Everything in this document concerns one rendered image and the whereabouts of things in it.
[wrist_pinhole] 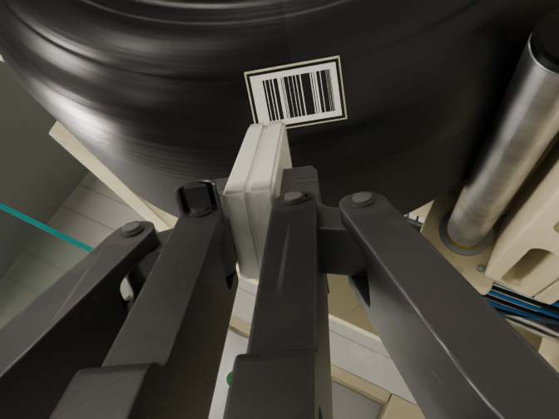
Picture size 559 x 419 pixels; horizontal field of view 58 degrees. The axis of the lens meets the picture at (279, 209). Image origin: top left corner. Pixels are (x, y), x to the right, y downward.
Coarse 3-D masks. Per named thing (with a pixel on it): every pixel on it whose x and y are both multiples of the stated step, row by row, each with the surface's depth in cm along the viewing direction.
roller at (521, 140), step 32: (544, 32) 30; (544, 64) 30; (512, 96) 34; (544, 96) 32; (512, 128) 36; (544, 128) 35; (480, 160) 43; (512, 160) 39; (480, 192) 46; (512, 192) 45; (448, 224) 59; (480, 224) 52
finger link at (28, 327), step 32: (128, 224) 14; (96, 256) 13; (128, 256) 12; (64, 288) 11; (96, 288) 11; (32, 320) 10; (64, 320) 10; (96, 320) 11; (0, 352) 10; (32, 352) 10; (64, 352) 10; (96, 352) 11; (0, 384) 9; (32, 384) 10; (64, 384) 10; (0, 416) 9; (32, 416) 10
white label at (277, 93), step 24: (264, 72) 31; (288, 72) 31; (312, 72) 31; (336, 72) 31; (264, 96) 32; (288, 96) 32; (312, 96) 32; (336, 96) 32; (264, 120) 33; (288, 120) 33; (312, 120) 33; (336, 120) 32
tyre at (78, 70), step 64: (0, 0) 38; (64, 0) 36; (128, 0) 34; (192, 0) 33; (256, 0) 32; (320, 0) 32; (384, 0) 31; (448, 0) 31; (512, 0) 32; (64, 64) 36; (128, 64) 33; (192, 64) 32; (256, 64) 31; (384, 64) 32; (448, 64) 32; (512, 64) 35; (128, 128) 36; (192, 128) 34; (320, 128) 33; (384, 128) 34; (448, 128) 37; (320, 192) 40; (384, 192) 43
